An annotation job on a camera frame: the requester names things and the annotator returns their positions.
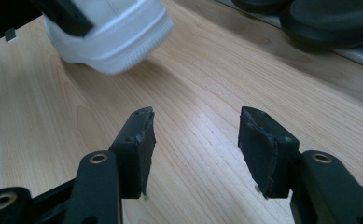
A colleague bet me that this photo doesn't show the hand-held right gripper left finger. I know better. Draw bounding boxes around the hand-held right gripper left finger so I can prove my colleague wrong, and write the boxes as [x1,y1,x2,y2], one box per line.
[108,105,157,200]

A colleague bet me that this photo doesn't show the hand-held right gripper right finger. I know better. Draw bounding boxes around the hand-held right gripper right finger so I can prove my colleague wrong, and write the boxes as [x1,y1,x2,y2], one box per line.
[237,105,301,200]

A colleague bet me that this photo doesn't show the white sneaker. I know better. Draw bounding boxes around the white sneaker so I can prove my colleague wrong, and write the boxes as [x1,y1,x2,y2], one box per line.
[43,0,175,76]

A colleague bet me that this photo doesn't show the metal shoe rack grey shelves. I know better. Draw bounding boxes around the metal shoe rack grey shelves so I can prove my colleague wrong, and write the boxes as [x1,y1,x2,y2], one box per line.
[215,0,363,73]

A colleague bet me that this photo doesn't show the black slipper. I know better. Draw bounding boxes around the black slipper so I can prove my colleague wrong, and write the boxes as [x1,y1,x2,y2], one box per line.
[279,0,363,50]
[230,0,295,15]

